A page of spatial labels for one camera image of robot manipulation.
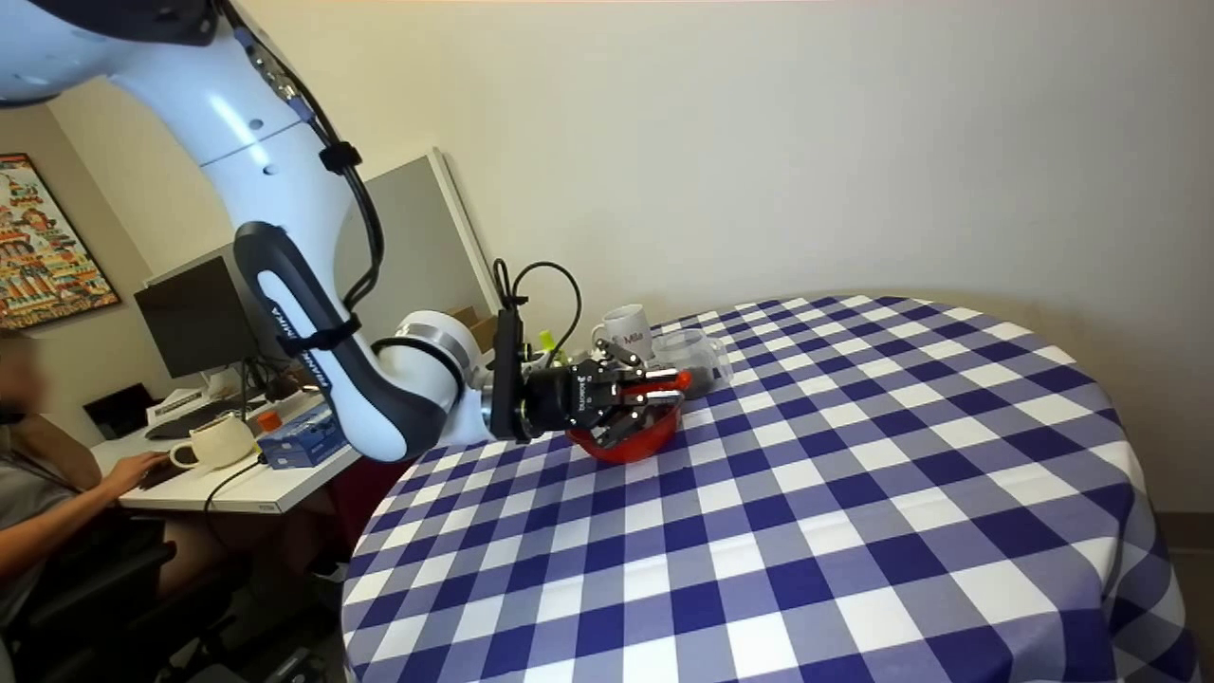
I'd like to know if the red plastic bowl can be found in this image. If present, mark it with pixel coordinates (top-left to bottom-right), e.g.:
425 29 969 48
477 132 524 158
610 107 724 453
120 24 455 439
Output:
565 375 688 467

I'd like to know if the black office chair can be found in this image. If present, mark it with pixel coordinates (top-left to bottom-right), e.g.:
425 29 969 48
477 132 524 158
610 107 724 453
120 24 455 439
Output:
0 510 345 683

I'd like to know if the black computer monitor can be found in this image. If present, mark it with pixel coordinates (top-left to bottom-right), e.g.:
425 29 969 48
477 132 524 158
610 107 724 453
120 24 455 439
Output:
134 255 263 382

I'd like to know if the clear plastic jug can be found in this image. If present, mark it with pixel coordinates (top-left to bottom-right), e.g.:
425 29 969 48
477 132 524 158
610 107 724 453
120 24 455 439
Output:
658 323 737 404

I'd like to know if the small black box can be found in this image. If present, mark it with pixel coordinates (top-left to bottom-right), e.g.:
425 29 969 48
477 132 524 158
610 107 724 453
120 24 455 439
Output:
80 381 163 446

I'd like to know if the blue white checkered tablecloth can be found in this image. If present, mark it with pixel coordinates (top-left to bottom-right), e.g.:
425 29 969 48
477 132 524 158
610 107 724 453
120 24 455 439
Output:
338 294 1204 683

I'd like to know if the white coffee mug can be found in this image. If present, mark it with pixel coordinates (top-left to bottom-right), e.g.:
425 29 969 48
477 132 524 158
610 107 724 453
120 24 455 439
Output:
168 413 263 475

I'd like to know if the grey white-framed partition panel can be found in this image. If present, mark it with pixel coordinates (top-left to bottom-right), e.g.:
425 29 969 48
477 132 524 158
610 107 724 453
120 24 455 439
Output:
129 147 524 382

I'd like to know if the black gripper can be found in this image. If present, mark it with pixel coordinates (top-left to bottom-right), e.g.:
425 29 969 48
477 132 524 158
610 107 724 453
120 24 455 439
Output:
524 352 698 439

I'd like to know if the white translucent mug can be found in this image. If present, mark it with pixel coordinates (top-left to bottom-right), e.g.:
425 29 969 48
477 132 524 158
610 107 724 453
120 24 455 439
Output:
589 301 658 371

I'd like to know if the white office desk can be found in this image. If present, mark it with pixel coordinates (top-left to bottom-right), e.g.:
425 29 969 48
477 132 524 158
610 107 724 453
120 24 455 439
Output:
86 375 372 521

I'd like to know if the dark red desk cabinet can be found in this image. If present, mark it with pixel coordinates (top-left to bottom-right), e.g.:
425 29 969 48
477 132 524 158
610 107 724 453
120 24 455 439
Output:
332 453 421 548

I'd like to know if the blue rectangular box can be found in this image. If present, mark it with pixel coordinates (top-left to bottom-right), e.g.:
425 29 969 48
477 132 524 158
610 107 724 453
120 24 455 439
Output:
256 400 350 472

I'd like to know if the framed colourful wall picture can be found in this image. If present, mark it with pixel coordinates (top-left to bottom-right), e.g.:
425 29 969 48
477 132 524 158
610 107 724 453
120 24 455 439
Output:
0 147 124 333

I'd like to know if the seated person grey shirt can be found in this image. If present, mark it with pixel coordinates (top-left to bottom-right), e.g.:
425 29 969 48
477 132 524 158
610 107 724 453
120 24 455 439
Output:
0 329 173 618

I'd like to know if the white desk phone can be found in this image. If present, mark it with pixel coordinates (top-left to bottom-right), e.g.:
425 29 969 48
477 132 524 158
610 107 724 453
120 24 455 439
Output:
142 382 244 446

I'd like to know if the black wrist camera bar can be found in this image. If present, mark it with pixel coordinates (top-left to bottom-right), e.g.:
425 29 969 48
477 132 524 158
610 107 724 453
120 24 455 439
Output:
487 294 530 446

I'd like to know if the black desk cable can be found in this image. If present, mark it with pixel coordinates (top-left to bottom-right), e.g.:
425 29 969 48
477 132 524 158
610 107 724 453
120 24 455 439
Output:
201 453 264 518

